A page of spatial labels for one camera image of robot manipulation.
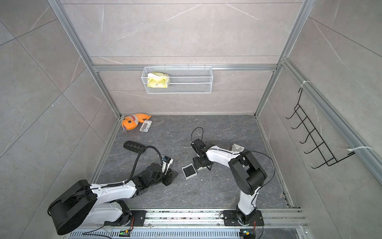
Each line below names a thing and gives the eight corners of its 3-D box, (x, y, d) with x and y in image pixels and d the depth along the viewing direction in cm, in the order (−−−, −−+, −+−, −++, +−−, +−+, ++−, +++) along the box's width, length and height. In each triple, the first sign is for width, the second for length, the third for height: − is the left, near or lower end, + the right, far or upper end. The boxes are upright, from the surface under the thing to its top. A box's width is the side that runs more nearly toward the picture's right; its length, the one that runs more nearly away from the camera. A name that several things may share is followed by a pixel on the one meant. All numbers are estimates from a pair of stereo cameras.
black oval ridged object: (124, 148, 103) (122, 145, 100) (129, 142, 106) (127, 139, 103) (141, 154, 100) (139, 151, 97) (145, 148, 103) (144, 145, 100)
